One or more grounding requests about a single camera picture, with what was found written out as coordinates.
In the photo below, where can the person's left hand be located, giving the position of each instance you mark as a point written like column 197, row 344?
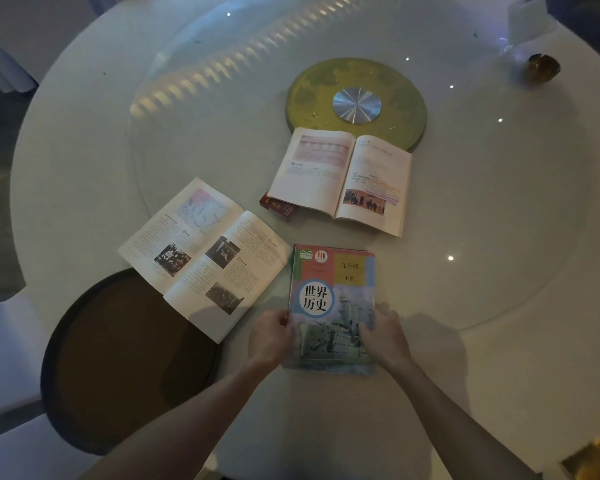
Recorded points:
column 267, row 339

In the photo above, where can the person's left thumb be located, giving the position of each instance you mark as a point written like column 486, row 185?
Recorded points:
column 284, row 318

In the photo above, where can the colourful history textbook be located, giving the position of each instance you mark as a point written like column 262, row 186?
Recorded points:
column 330, row 299

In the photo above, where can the person's right thumb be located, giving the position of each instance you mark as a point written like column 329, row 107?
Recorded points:
column 367, row 332

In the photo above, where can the open textbook with pink banner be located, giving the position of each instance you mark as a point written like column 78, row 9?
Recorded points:
column 342, row 179

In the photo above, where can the person's left forearm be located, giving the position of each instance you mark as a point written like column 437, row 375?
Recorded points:
column 177, row 424

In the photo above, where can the person's right hand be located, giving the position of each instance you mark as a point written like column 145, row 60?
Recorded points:
column 386, row 342

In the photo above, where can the round brown chair seat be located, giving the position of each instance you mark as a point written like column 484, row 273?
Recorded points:
column 125, row 362

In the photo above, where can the person's right forearm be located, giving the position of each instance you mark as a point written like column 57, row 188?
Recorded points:
column 455, row 424

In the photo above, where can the open textbook with grey photos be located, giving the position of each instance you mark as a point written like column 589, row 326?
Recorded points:
column 205, row 254

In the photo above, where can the white chair back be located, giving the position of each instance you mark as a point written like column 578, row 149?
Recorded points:
column 2, row 59

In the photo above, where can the olive round turntable base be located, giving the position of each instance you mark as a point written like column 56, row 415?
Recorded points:
column 356, row 102

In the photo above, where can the clear acrylic sign holder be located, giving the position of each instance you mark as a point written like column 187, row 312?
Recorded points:
column 527, row 19

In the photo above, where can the glass lazy susan turntable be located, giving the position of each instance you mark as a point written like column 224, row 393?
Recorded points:
column 360, row 159

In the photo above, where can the small red book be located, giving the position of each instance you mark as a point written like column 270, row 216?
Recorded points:
column 279, row 208

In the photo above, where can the small brass bowl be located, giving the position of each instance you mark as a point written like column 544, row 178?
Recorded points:
column 542, row 67

